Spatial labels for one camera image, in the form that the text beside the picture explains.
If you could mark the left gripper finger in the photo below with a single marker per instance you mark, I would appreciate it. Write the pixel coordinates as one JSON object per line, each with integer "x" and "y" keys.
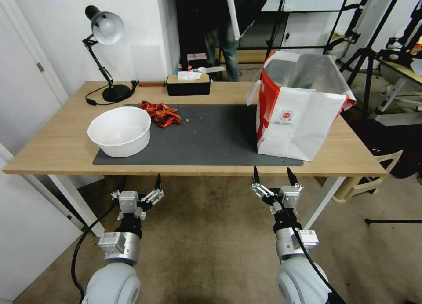
{"x": 154, "y": 195}
{"x": 122, "y": 184}

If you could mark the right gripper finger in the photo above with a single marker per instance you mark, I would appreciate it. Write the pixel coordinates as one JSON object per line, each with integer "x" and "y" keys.
{"x": 262, "y": 191}
{"x": 291, "y": 178}

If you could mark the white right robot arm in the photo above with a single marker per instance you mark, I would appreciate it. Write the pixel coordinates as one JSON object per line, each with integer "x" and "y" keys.
{"x": 296, "y": 284}

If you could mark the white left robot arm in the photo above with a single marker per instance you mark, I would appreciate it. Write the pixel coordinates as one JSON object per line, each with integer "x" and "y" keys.
{"x": 112, "y": 284}

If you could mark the white round takeout container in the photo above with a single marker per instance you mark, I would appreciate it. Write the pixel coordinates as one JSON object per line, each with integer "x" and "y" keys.
{"x": 122, "y": 145}

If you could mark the white red takeout bag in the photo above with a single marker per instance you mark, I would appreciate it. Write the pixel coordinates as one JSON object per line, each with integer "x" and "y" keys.
{"x": 293, "y": 135}

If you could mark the dark grey desk mat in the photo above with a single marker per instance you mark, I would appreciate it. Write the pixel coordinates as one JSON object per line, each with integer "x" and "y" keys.
{"x": 204, "y": 142}

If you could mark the wooden table white legs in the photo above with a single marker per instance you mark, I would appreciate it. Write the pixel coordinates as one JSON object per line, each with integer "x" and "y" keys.
{"x": 49, "y": 135}

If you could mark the black desk lamp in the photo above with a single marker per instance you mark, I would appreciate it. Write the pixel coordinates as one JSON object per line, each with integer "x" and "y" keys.
{"x": 115, "y": 93}

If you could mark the beige plastic stool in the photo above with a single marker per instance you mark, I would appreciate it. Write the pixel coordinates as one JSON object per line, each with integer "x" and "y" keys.
{"x": 389, "y": 162}

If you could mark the black mesh chair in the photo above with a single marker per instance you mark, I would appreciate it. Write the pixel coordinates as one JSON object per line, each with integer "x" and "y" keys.
{"x": 385, "y": 135}

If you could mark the brown wooden strip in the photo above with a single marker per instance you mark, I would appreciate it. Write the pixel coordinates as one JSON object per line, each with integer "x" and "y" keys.
{"x": 151, "y": 84}

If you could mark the black tripod leg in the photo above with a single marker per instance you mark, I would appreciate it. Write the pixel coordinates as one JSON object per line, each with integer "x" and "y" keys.
{"x": 392, "y": 221}

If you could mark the black tissue box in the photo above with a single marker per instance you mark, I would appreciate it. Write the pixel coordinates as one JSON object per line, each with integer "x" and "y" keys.
{"x": 188, "y": 88}

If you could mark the white tissue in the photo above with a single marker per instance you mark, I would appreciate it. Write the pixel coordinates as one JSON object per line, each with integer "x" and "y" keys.
{"x": 188, "y": 75}

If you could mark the person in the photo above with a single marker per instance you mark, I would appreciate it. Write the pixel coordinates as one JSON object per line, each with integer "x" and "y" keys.
{"x": 230, "y": 53}

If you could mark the silver door hinge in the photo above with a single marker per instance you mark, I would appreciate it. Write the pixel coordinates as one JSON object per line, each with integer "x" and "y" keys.
{"x": 40, "y": 67}

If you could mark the white workbench yellow edge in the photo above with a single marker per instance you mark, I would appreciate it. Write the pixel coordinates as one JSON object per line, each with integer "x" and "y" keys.
{"x": 400, "y": 73}

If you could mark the white rolled sheet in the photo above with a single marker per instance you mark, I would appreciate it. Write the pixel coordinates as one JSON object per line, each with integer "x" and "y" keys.
{"x": 233, "y": 17}

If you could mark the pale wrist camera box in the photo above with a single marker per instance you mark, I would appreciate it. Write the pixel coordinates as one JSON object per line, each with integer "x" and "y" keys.
{"x": 128, "y": 202}
{"x": 290, "y": 197}

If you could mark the black camera tripod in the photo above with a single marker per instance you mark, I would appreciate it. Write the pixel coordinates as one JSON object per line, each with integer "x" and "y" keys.
{"x": 368, "y": 63}

